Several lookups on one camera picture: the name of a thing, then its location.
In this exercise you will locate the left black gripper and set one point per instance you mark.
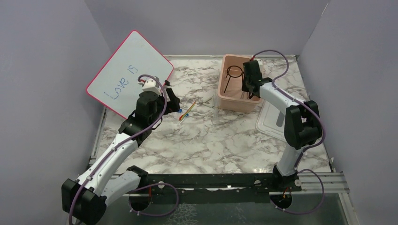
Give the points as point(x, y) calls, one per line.
point(173, 105)

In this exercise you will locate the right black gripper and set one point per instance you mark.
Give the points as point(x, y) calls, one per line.
point(243, 87)

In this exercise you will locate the clay pipe triangle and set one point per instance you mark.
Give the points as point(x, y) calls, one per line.
point(210, 101)

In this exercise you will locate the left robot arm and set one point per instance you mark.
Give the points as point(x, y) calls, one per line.
point(87, 198)

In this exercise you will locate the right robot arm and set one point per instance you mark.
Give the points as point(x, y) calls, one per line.
point(302, 127)

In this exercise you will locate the pink plastic bin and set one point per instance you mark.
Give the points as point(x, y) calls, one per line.
point(230, 85)

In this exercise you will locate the white plastic bin lid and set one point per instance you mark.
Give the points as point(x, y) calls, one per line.
point(271, 122)

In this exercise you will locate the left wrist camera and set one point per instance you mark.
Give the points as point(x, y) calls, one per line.
point(150, 85)

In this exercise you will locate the white board with pink frame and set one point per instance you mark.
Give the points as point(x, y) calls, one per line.
point(116, 84)

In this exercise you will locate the black metal base rail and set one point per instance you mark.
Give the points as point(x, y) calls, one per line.
point(211, 188)

